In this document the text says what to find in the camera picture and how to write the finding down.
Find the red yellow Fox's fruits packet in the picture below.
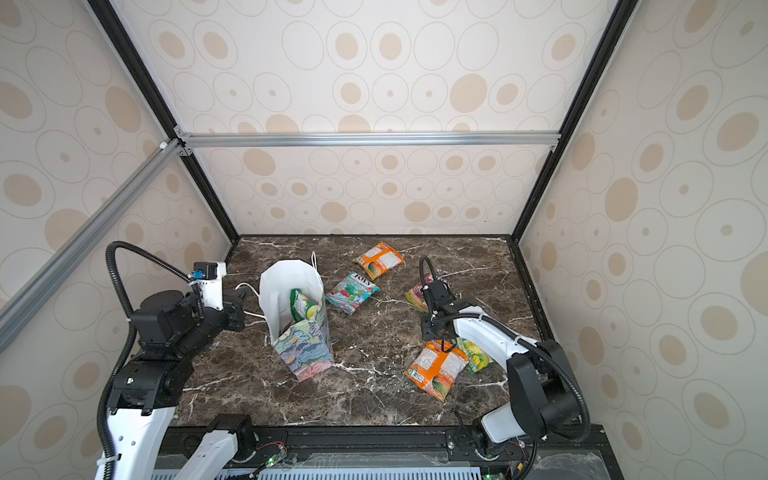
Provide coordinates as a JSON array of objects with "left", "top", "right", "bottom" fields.
[{"left": 405, "top": 283, "right": 429, "bottom": 312}]

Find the large orange snack packet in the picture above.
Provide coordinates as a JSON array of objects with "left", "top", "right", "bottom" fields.
[{"left": 405, "top": 340, "right": 469, "bottom": 402}]

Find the yellow green Fox's packet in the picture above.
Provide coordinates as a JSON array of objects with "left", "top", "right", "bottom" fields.
[{"left": 457, "top": 338, "right": 494, "bottom": 374}]

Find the white paper bag colourful print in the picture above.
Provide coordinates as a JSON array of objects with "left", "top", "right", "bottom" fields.
[{"left": 236, "top": 254, "right": 333, "bottom": 382}]

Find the green tea candy packet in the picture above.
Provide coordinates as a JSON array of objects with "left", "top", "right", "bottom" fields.
[{"left": 289, "top": 289, "right": 321, "bottom": 322}]

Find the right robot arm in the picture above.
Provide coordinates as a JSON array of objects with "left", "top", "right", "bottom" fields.
[{"left": 419, "top": 256, "right": 591, "bottom": 447}]

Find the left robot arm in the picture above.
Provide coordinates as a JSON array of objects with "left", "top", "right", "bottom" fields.
[{"left": 96, "top": 241, "right": 245, "bottom": 479}]

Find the teal red Fox's packet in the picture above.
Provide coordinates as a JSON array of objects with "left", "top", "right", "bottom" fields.
[{"left": 325, "top": 272, "right": 380, "bottom": 315}]

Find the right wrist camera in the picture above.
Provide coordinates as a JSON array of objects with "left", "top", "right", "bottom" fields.
[{"left": 422, "top": 279, "right": 456, "bottom": 312}]

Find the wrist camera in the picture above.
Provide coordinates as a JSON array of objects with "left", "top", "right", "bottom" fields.
[
  {"left": 190, "top": 261, "right": 227, "bottom": 311},
  {"left": 422, "top": 279, "right": 456, "bottom": 312}
]

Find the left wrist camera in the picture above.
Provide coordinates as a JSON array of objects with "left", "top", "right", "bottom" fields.
[{"left": 190, "top": 261, "right": 227, "bottom": 311}]

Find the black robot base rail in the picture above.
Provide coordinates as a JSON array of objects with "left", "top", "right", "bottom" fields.
[{"left": 211, "top": 425, "right": 623, "bottom": 479}]

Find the horizontal aluminium frame bar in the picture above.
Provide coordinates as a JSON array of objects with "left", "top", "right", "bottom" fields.
[{"left": 181, "top": 131, "right": 560, "bottom": 148}]

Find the diagonal aluminium frame bar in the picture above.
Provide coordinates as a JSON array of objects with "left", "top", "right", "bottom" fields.
[{"left": 1, "top": 139, "right": 181, "bottom": 349}]

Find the left black frame post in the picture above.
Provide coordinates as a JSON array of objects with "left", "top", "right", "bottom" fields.
[{"left": 87, "top": 0, "right": 240, "bottom": 243}]

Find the black frame post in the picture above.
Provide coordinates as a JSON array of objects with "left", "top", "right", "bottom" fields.
[
  {"left": 87, "top": 0, "right": 240, "bottom": 243},
  {"left": 510, "top": 0, "right": 639, "bottom": 245}
]

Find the right black frame post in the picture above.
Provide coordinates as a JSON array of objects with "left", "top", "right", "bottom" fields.
[{"left": 510, "top": 0, "right": 639, "bottom": 245}]

